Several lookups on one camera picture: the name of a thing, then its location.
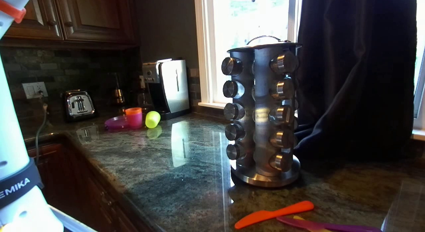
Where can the dark cabinet knob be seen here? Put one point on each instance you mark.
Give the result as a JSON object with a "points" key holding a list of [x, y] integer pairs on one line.
{"points": [[51, 22], [68, 24]]}

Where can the white wall socket plate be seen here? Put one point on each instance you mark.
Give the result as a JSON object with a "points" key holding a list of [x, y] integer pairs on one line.
{"points": [[33, 89]]}

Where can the steel revolving spice rack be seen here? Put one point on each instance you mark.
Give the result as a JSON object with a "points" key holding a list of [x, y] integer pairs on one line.
{"points": [[262, 125]]}

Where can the yellow plastic knife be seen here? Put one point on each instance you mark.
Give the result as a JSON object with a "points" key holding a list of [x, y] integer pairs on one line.
{"points": [[310, 228]]}

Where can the clear plastic container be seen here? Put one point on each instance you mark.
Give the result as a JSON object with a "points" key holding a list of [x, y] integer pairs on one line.
{"points": [[406, 208]]}

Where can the purple plastic plate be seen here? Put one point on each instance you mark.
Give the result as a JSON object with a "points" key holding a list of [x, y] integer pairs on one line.
{"points": [[114, 123]]}

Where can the wooden drawer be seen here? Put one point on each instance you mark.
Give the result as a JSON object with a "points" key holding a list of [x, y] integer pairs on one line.
{"points": [[46, 151]]}

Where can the purple plastic knife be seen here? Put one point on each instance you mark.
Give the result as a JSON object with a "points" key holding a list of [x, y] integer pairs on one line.
{"points": [[332, 226]]}

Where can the lime green plastic cup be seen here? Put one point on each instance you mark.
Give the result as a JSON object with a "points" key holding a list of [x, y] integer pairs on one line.
{"points": [[152, 119]]}

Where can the dark window curtain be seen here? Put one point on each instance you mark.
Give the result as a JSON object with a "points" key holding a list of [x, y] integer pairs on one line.
{"points": [[358, 75]]}

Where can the spice jar with steel lid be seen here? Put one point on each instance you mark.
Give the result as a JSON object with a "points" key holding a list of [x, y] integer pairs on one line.
{"points": [[282, 138], [281, 161], [285, 89], [232, 89], [230, 66], [282, 114], [284, 62], [233, 111], [234, 132], [235, 151]]}

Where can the silver black coffee maker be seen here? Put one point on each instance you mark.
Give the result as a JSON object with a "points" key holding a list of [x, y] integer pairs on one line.
{"points": [[171, 87]]}

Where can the pink cup with orange rim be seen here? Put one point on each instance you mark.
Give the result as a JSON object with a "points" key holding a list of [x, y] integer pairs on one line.
{"points": [[134, 119]]}

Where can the orange plastic knife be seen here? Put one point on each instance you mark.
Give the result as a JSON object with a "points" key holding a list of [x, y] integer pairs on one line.
{"points": [[272, 213]]}

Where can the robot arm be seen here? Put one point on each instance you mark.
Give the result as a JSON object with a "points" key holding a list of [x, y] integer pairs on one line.
{"points": [[13, 142]]}

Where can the steel toaster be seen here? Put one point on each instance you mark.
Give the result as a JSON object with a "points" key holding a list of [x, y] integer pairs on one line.
{"points": [[79, 105]]}

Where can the white framed window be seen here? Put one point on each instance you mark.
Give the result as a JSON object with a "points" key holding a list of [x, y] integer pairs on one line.
{"points": [[239, 26]]}

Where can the wooden wall cabinet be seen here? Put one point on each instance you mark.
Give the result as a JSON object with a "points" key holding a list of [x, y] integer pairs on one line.
{"points": [[83, 19]]}

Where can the wooden cabinet door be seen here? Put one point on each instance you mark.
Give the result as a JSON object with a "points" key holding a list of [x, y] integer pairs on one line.
{"points": [[99, 16], [36, 16]]}

